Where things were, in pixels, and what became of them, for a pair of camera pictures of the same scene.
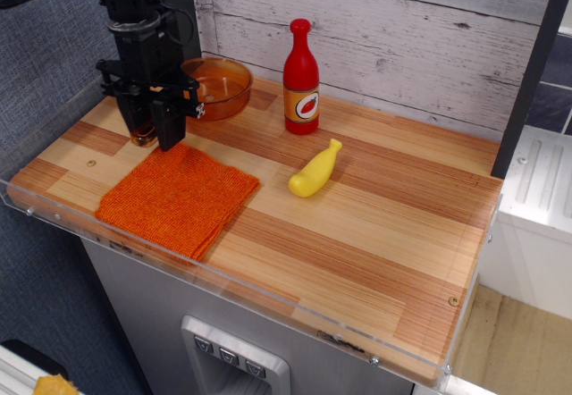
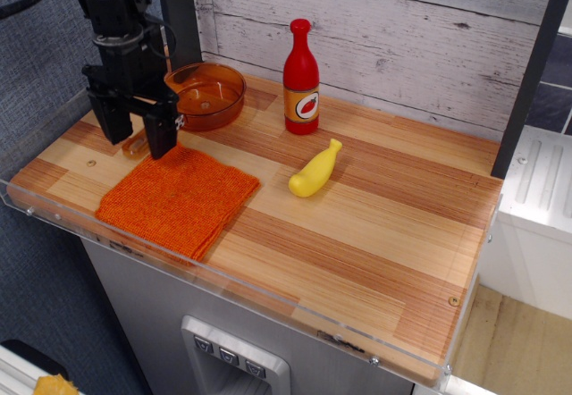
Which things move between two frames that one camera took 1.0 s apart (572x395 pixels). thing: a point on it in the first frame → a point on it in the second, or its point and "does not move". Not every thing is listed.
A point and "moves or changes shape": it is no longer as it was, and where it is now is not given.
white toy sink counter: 529,255 does not move
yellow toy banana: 315,172 does not move
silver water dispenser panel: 222,363 does not move
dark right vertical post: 546,37 does not move
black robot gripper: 149,68 → 130,72
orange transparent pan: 224,87 moves or changes shape
